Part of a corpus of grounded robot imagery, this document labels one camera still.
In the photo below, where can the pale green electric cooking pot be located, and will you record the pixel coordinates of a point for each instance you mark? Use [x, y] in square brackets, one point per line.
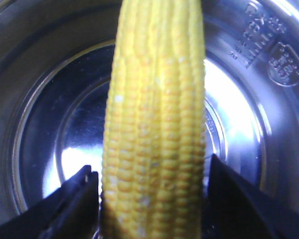
[55, 66]

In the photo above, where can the yellow corn cob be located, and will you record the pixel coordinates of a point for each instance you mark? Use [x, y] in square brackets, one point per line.
[154, 139]

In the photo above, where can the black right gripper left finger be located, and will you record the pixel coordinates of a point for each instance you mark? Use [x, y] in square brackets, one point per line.
[71, 212]

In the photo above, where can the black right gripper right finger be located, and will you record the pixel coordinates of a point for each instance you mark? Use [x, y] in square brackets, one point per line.
[242, 211]

